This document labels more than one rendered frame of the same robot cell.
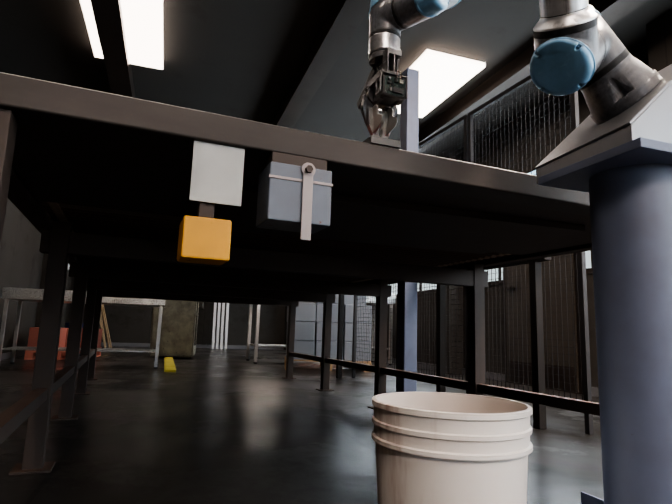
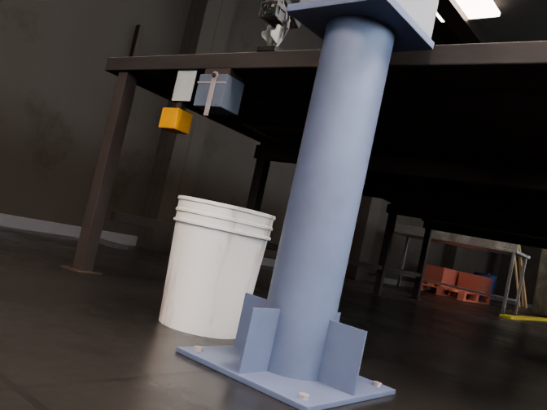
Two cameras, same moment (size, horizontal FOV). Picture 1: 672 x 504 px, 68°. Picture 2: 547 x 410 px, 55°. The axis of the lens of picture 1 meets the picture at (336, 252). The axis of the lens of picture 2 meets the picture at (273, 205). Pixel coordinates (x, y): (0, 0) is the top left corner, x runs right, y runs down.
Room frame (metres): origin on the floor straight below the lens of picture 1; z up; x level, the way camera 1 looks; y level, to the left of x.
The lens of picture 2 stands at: (0.27, -1.66, 0.31)
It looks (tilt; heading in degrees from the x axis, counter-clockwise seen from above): 3 degrees up; 58
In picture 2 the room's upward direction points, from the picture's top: 12 degrees clockwise
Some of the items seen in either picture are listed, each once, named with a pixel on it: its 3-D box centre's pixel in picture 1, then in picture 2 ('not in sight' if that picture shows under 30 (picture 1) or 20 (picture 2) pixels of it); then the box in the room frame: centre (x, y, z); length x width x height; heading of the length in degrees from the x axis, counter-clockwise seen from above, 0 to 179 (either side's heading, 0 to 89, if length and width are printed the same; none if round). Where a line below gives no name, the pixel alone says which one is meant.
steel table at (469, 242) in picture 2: (87, 329); (451, 267); (5.93, 2.88, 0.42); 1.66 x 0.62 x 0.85; 108
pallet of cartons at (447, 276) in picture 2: (67, 342); (455, 284); (7.23, 3.77, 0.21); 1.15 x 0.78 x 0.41; 18
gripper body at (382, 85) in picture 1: (385, 80); (277, 6); (1.08, -0.10, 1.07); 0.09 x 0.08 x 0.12; 22
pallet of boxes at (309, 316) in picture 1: (327, 327); not in sight; (6.78, 0.08, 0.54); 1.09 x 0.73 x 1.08; 96
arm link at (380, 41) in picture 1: (385, 50); not in sight; (1.09, -0.10, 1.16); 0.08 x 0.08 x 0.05
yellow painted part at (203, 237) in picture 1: (206, 202); (180, 101); (0.95, 0.26, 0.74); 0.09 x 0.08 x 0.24; 112
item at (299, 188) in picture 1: (294, 201); (217, 95); (1.03, 0.09, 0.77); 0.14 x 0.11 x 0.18; 112
